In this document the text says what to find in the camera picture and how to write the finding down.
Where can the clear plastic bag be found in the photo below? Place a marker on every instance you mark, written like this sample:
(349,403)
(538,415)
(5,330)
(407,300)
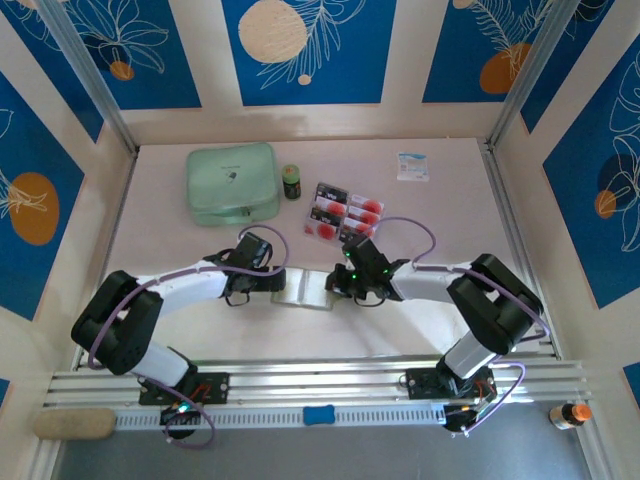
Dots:
(305,290)

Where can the clear packs with red balls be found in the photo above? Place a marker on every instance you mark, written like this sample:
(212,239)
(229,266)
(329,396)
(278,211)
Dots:
(345,240)

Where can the white card red circle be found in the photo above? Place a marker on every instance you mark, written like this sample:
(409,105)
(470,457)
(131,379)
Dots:
(325,231)
(330,205)
(370,204)
(367,216)
(360,227)

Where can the black VIP card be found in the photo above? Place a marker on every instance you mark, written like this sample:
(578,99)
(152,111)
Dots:
(326,216)
(332,192)

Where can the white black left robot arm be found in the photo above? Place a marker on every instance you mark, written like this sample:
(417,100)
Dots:
(190,285)

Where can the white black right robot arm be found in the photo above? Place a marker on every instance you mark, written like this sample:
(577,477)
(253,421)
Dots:
(425,285)

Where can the dark bottle green lid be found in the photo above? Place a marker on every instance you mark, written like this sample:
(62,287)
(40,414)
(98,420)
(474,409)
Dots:
(291,185)

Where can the mint green zip pouch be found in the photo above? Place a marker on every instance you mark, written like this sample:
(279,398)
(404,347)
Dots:
(230,180)

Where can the white blue tissue packet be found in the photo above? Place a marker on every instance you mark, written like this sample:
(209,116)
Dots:
(412,166)

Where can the blue bone-shaped clip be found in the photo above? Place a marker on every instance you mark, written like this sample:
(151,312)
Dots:
(318,415)

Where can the black left controller board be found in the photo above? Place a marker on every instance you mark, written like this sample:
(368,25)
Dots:
(177,414)

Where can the black controller board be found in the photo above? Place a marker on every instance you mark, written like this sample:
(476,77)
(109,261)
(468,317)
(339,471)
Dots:
(177,414)
(460,417)

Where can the black right controller board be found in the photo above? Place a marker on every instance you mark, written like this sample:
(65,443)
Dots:
(460,417)

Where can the beige foam pad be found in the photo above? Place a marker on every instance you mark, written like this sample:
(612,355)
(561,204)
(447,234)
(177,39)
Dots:
(75,424)

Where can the small bottle orange cap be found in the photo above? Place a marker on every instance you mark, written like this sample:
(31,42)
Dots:
(570,416)

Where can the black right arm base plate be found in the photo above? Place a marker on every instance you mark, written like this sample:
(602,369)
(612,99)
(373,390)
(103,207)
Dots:
(422,382)

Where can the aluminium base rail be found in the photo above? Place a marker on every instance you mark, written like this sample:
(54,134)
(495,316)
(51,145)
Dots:
(320,385)

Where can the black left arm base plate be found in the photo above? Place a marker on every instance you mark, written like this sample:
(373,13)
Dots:
(215,387)

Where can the aluminium table edge rail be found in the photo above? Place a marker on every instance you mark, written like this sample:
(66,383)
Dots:
(107,255)
(520,250)

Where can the aluminium frame post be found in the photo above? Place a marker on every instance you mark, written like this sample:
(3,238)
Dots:
(85,75)
(530,75)

